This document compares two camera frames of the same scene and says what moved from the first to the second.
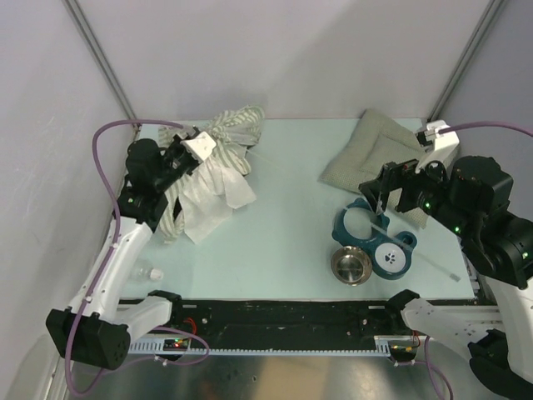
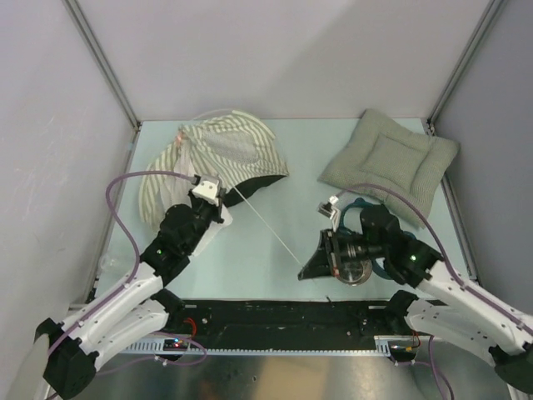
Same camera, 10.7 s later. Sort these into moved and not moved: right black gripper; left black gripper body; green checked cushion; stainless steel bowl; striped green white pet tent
Moved: striped green white pet tent; right black gripper; left black gripper body
Not moved: green checked cushion; stainless steel bowl
